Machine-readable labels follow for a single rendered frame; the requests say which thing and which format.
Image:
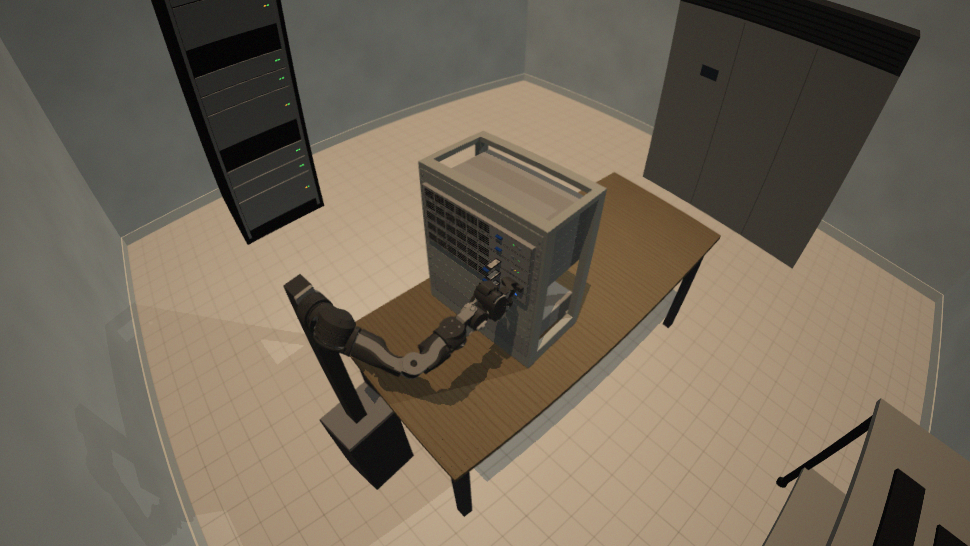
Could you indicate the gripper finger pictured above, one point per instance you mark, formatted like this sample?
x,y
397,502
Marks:
x,y
507,289
509,301

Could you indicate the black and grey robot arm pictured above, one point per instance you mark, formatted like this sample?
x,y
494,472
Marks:
x,y
335,326

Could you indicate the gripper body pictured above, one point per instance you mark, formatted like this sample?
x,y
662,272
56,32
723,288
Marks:
x,y
483,297

